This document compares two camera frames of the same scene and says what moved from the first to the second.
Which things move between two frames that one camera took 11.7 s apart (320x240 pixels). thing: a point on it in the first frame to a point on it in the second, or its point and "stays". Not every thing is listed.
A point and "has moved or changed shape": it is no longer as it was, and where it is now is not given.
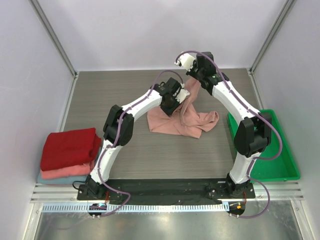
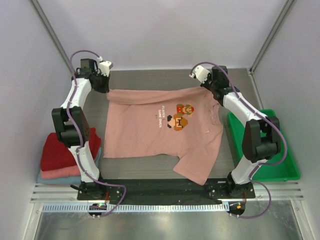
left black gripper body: x=172 y=105 to x=101 y=82
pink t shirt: x=187 y=120 has moved or changed shape
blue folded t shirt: x=62 y=181 stays
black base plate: x=201 y=189 stays
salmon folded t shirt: x=83 y=170 stays
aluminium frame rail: x=263 y=191 stays
